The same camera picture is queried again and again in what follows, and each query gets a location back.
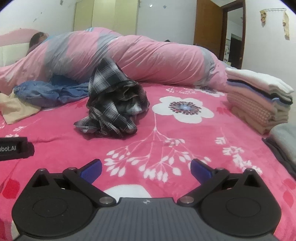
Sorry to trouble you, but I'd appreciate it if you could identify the long hanging yellow cloth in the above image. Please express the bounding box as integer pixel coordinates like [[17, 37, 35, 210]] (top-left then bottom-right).
[[282, 10, 290, 40]]

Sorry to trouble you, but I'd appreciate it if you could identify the yellow-green wardrobe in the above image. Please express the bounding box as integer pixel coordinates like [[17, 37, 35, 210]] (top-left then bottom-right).
[[73, 0, 141, 36]]

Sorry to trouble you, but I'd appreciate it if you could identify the pink grey duvet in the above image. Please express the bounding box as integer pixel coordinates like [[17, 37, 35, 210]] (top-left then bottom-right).
[[0, 27, 238, 95]]

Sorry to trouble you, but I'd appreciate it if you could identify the wooden door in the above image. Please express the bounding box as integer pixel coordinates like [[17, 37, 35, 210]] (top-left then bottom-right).
[[194, 0, 228, 55]]

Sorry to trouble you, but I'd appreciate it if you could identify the beige cloth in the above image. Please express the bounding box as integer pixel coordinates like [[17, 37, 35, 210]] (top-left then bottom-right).
[[0, 93, 41, 126]]

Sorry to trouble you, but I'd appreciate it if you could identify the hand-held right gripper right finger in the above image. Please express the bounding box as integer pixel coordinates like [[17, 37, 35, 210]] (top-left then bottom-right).
[[178, 159, 266, 207]]

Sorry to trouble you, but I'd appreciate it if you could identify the dark grey folded garment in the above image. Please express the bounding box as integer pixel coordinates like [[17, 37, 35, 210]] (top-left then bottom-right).
[[261, 137, 296, 179]]

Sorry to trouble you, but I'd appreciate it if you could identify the pink floral blanket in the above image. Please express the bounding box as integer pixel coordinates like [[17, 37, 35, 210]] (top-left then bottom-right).
[[0, 79, 296, 241]]

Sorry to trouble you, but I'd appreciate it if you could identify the dark cabinet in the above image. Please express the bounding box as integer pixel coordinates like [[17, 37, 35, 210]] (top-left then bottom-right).
[[228, 34, 243, 70]]

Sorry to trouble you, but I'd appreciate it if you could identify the blue denim garment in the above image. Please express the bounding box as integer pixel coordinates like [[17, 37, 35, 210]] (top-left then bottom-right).
[[13, 74, 93, 108]]

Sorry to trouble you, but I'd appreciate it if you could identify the black white plaid shirt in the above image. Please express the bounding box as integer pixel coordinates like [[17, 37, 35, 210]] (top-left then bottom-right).
[[73, 57, 151, 139]]

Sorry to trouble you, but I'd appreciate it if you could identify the stack of folded clothes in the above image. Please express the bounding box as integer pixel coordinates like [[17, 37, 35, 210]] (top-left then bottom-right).
[[225, 67, 294, 135]]

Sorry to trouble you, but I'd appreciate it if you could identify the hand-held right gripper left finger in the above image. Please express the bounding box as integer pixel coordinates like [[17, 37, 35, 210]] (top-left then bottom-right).
[[30, 159, 117, 207]]

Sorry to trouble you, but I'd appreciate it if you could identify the dark wooden door frame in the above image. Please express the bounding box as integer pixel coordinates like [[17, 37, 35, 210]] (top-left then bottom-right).
[[217, 0, 247, 70]]

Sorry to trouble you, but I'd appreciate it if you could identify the pink white headboard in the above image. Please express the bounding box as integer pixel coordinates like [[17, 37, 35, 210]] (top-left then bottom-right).
[[0, 28, 38, 67]]

